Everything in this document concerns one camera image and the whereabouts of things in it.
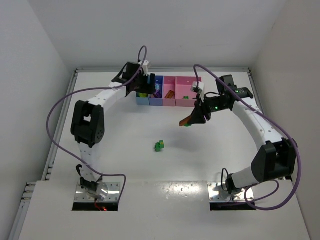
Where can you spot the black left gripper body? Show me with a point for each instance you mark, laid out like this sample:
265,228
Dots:
148,84

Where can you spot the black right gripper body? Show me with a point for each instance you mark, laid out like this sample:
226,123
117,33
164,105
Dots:
201,111

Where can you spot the orange and yellow lego piece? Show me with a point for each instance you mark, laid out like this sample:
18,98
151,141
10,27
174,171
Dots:
170,95

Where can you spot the green lego with orange stud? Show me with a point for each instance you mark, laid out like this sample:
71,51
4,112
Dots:
159,146

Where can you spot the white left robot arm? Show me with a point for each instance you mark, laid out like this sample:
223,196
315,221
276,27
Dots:
88,122

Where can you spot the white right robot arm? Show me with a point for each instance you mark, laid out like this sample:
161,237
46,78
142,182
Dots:
275,156

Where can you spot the dark blue bin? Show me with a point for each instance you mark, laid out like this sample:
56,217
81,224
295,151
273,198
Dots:
157,101

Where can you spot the light blue bin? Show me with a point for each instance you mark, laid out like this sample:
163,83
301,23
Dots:
142,101

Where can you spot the small pink bin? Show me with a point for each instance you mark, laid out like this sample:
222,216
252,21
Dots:
169,84

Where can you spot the large pink bin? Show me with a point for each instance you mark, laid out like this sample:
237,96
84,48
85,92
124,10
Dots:
183,88

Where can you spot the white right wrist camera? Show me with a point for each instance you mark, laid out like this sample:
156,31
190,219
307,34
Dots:
198,87

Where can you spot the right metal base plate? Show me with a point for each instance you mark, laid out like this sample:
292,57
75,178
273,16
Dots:
219,196

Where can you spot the metal base plate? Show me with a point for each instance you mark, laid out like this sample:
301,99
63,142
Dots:
110,192
219,196

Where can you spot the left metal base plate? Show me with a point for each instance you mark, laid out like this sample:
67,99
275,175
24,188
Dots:
110,192

